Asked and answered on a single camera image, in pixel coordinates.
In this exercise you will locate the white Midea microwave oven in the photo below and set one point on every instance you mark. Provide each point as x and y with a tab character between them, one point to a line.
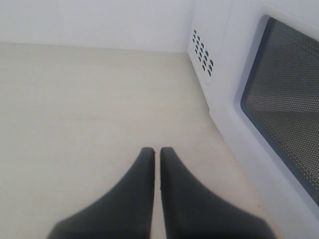
209	23

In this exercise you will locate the white microwave door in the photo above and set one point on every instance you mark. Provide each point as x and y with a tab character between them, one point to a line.
264	99

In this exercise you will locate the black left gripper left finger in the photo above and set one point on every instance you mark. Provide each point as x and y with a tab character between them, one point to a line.
125	212

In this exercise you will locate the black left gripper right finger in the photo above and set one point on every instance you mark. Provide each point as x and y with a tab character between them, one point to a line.
192	211

